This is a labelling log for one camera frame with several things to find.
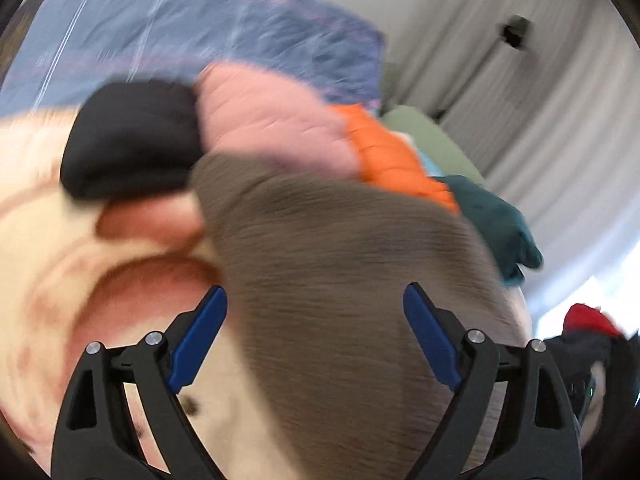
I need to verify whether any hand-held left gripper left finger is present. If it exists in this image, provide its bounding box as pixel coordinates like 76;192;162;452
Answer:
51;284;229;480

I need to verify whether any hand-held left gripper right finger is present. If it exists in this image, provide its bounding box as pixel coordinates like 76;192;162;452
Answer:
403;282;584;480

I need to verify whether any brown fleece garment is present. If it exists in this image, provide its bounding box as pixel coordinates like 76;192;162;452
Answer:
189;152;532;480

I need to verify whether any red cloth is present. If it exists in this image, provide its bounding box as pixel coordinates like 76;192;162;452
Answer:
563;303;623;339

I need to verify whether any dark teal garment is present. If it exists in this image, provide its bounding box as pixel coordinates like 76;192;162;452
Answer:
439;174;545;287

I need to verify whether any cream printed blanket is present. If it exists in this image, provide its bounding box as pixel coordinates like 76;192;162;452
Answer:
0;106;281;480

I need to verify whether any orange quilted jacket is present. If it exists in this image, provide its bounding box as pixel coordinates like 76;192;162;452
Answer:
329;103;462;217

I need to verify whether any sage green garment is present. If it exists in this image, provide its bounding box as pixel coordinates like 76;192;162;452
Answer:
381;104;487;187

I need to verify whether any black garment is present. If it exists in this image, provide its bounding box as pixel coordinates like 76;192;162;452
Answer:
59;81;205;202

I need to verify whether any pink garment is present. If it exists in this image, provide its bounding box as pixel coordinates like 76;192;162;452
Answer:
194;61;362;182

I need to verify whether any grey curtain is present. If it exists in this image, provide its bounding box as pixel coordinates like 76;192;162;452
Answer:
384;0;640;322

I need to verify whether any blue plaid bed sheet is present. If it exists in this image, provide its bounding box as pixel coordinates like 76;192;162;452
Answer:
0;0;387;117

